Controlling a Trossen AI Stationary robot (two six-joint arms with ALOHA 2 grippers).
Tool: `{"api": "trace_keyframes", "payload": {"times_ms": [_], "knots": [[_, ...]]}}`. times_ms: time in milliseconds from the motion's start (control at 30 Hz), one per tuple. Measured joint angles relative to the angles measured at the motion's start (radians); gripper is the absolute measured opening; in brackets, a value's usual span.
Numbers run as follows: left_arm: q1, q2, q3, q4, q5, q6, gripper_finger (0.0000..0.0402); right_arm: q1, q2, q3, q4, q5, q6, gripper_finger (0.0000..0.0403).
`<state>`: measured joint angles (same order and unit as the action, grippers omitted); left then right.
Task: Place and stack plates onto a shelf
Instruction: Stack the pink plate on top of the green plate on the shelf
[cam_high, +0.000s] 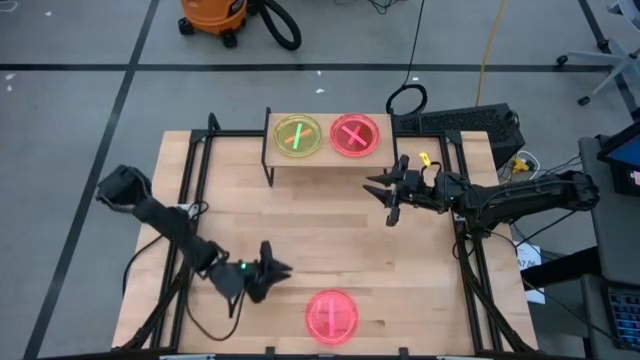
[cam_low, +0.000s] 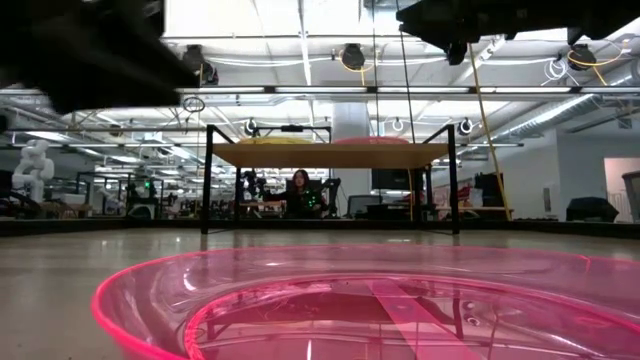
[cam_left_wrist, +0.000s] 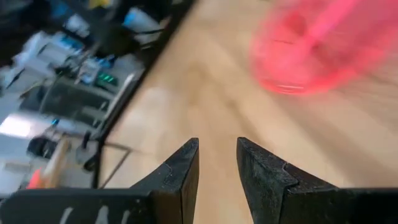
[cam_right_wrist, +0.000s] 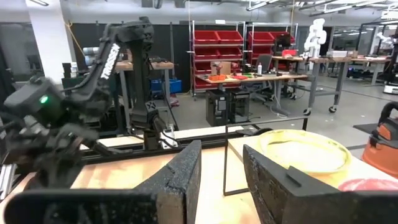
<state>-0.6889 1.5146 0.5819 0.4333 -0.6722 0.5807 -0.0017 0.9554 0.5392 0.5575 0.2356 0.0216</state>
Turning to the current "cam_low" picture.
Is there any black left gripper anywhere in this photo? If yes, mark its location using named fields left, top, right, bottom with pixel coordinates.
left=0, top=0, right=201, bottom=115

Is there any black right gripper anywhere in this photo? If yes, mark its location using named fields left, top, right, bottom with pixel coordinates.
left=397, top=0, right=640, bottom=66

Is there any wooden shelf with black legs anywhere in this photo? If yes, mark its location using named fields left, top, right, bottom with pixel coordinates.
left=199, top=123, right=461, bottom=236

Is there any white humanoid robot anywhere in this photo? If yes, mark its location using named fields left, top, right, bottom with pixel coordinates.
left=9, top=138, right=56, bottom=205

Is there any black monitor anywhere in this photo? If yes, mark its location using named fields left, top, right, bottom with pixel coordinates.
left=370, top=168, right=414, bottom=192

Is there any person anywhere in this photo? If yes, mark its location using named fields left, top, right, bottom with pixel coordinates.
left=263, top=168, right=327, bottom=220

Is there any black covered machine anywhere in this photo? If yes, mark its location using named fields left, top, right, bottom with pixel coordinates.
left=565, top=196, right=620, bottom=224

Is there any black ceiling cable reel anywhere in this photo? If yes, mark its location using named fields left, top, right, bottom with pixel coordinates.
left=566, top=42, right=600, bottom=72
left=180, top=43, right=220, bottom=86
left=341, top=42, right=367, bottom=72

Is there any black hanging cable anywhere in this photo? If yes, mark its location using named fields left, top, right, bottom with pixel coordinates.
left=397, top=27, right=417, bottom=222

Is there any yellow hanging cable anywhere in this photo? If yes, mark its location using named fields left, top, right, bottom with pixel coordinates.
left=467, top=43, right=514, bottom=222

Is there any black aluminium table frame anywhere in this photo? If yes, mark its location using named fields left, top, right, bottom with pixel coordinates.
left=0, top=217, right=640, bottom=239

